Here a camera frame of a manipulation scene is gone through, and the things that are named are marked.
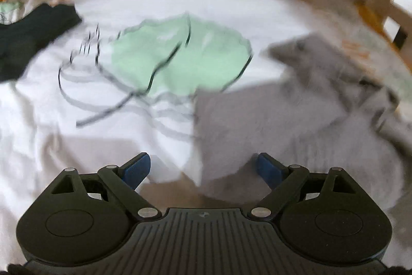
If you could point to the dark folded garment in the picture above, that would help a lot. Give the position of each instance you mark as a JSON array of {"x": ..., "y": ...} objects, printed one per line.
[{"x": 22, "y": 40}]

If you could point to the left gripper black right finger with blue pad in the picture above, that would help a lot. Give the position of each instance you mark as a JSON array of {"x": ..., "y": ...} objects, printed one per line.
[{"x": 285, "y": 182}]

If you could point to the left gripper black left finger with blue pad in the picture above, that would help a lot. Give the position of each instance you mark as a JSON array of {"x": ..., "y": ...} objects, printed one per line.
[{"x": 123, "y": 181}]

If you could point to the white leaf print bed sheet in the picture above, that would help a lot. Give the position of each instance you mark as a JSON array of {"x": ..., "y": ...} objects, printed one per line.
[{"x": 125, "y": 81}]

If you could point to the grey knit hooded sweater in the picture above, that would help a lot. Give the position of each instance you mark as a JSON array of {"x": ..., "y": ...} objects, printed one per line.
[{"x": 326, "y": 113}]

